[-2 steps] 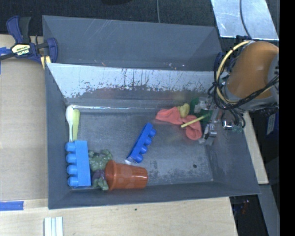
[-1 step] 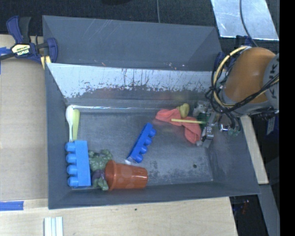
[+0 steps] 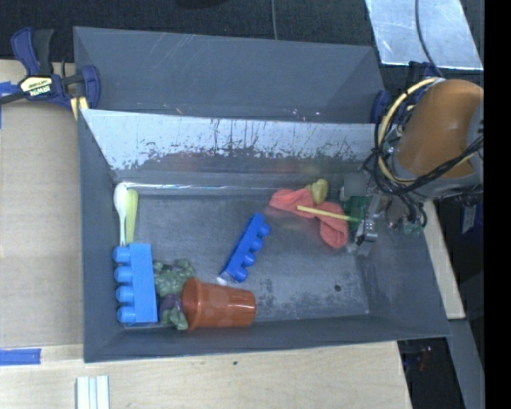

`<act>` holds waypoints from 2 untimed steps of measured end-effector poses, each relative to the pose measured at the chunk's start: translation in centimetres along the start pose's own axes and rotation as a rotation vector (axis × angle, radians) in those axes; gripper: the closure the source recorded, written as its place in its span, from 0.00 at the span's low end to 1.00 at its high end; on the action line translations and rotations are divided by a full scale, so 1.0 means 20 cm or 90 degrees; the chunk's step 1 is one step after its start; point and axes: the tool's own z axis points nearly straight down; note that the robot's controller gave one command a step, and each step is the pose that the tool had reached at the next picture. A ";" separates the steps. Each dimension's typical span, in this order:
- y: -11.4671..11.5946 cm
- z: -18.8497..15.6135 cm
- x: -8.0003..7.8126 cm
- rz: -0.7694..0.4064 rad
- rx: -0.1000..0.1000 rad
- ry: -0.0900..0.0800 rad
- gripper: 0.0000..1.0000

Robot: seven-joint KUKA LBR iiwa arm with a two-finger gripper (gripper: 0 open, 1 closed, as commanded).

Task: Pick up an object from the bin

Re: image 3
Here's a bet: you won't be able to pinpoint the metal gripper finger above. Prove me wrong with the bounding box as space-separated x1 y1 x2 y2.
349 221 379 258

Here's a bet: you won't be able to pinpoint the dark green toy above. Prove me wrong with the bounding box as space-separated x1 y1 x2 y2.
342 195 374 232

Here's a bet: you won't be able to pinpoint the pink cloth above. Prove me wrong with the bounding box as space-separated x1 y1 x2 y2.
268 187 351 250

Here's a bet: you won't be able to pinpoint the yellow stick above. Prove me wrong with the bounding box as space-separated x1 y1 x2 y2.
296 204 362 223

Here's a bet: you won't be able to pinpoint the yellow-green small toy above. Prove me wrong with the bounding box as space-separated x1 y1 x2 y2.
304 178 330 206

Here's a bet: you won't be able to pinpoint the dark blue toy brick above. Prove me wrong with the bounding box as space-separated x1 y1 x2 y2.
218 212 273 284

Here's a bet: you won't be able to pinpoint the grey metal bin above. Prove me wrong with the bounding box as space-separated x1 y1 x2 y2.
72 26 452 364

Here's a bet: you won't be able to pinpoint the red-brown plastic cup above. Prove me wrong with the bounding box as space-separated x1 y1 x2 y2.
181 276 257 331

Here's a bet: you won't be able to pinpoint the green toy figure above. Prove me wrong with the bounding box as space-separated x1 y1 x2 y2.
152 258 197 331

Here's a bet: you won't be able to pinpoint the light blue toy brick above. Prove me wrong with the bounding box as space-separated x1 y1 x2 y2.
112 242 159 325

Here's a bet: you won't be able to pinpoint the pale yellow plastic spoon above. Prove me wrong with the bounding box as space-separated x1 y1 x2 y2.
125 188 140 245

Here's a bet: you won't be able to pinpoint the white plastic spoon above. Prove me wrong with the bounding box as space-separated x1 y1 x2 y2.
113 181 131 247

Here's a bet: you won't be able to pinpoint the pale wood board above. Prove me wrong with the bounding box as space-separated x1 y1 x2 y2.
0 102 85 349

